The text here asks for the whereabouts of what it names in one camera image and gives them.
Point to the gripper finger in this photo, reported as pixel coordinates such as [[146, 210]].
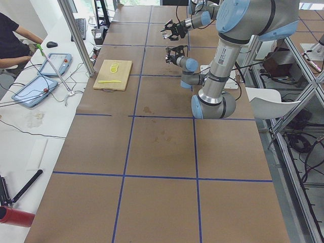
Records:
[[169, 60], [170, 26], [173, 37], [173, 51]]

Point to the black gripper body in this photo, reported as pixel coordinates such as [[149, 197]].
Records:
[[173, 58], [179, 29]]

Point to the steel jigger measuring cup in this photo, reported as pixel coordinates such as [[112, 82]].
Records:
[[168, 52]]

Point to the clear glass cup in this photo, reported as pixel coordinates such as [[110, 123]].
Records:
[[165, 34]]

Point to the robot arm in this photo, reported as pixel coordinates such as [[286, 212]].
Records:
[[236, 23], [201, 13]]

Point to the wooden cutting board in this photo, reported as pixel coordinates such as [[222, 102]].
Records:
[[123, 72]]

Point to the yellow plastic knife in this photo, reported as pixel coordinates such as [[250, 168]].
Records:
[[109, 81]]

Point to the black keyboard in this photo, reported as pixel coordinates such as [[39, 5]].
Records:
[[81, 24]]

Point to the white chair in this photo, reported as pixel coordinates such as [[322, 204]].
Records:
[[267, 104]]

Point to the far blue teach pendant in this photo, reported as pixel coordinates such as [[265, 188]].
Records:
[[61, 62]]

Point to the blue teach pendant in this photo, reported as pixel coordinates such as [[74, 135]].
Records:
[[61, 62], [35, 91]]

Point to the black computer mouse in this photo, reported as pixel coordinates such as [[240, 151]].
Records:
[[51, 44]]

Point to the pink metal rod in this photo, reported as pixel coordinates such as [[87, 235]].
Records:
[[70, 91]]

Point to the near blue teach pendant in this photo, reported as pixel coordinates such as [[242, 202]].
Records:
[[35, 91]]

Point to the person in black shirt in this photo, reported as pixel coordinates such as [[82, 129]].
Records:
[[13, 51]]

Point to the black rod tool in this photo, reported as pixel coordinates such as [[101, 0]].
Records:
[[26, 186]]

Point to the red cylinder bottle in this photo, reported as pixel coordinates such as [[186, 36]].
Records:
[[16, 217]]

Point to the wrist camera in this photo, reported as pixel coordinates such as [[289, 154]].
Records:
[[182, 50]]

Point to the aluminium frame post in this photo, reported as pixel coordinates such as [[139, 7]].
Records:
[[70, 20]]

